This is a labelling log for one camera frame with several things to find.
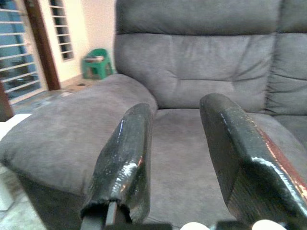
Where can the metal grille door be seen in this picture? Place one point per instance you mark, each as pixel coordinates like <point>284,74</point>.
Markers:
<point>16,50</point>

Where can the green plastic stool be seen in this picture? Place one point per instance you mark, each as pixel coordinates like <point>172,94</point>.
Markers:
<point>97,63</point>

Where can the brown wooden door frame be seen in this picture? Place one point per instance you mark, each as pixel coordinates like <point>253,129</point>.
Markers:
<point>43,45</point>

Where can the grey fabric sofa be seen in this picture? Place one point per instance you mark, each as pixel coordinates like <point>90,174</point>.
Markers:
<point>182,95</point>

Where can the window with white bars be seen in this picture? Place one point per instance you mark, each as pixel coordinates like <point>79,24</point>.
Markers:
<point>61,30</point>

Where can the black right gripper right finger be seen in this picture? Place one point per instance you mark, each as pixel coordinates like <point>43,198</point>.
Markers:
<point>249,167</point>

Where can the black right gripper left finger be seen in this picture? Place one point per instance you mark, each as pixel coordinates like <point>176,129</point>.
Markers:
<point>122,163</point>

